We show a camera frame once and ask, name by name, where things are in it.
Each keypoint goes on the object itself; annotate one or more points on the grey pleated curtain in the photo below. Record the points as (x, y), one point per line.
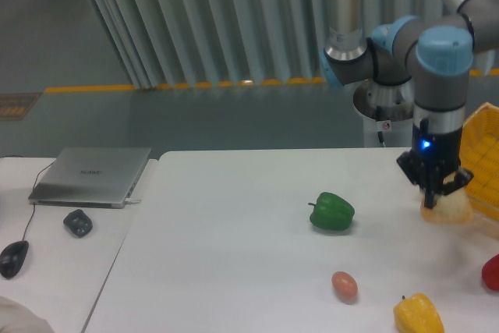
(192, 43)

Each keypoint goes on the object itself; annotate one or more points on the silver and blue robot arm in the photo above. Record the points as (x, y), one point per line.
(435, 56)

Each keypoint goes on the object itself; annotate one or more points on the red bell pepper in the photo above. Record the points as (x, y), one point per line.
(490, 273)

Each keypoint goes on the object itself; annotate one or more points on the silver laptop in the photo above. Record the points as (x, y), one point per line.
(98, 177)

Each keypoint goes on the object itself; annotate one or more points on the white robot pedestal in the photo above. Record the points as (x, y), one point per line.
(386, 112)

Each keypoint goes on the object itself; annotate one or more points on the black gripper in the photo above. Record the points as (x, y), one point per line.
(433, 163)

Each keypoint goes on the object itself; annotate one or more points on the yellow bell pepper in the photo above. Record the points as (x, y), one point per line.
(417, 313)

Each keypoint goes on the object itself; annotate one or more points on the triangular toast bread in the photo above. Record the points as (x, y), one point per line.
(453, 209)

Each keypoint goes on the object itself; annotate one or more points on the brown egg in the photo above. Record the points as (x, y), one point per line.
(344, 286)

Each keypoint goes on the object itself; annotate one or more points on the black plastic adapter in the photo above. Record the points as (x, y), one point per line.
(78, 223)

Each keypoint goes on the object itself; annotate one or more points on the black computer mouse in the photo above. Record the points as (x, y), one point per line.
(13, 257)

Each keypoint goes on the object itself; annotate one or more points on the yellow plastic basket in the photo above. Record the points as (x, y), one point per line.
(479, 154)

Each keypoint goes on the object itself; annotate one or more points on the white cloth with print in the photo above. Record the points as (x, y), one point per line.
(17, 318)

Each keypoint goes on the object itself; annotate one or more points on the green bell pepper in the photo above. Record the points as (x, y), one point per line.
(331, 212)

